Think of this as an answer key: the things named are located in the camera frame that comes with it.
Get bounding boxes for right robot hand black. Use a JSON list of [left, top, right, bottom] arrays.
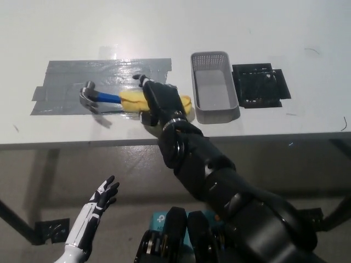
[[132, 73, 190, 128]]

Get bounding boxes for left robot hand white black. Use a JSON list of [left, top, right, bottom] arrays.
[[65, 175, 121, 251]]

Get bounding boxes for hammer blue handle yellow cloth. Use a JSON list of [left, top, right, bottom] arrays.
[[79, 80, 193, 116]]

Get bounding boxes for grey perforated plastic container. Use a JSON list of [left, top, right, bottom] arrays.
[[190, 50, 241, 125]]

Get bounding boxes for black tape patch on desk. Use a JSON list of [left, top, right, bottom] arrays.
[[231, 62, 292, 110]]

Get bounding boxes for black table leg bar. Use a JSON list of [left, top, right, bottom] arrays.
[[319, 195, 351, 235], [0, 197, 37, 244]]

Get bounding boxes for grey duct tape patch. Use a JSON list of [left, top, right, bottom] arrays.
[[29, 57, 173, 118]]

